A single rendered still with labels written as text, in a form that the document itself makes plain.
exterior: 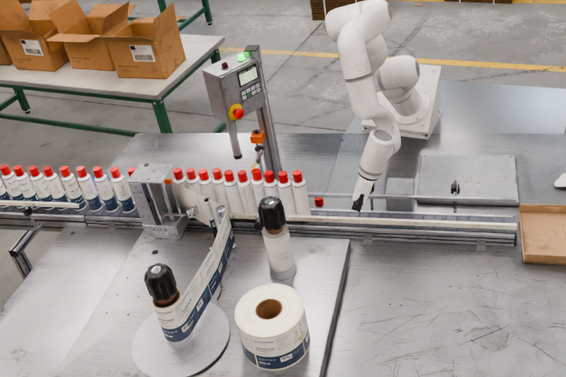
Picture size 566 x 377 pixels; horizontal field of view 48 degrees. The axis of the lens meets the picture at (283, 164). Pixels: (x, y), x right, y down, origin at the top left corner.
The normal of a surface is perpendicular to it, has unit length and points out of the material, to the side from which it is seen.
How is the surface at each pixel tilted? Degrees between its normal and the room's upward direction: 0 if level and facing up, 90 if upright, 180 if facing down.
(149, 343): 0
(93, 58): 89
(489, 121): 0
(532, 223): 0
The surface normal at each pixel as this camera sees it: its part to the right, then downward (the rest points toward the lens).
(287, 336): 0.54, 0.41
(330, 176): -0.15, -0.81
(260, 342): -0.21, 0.58
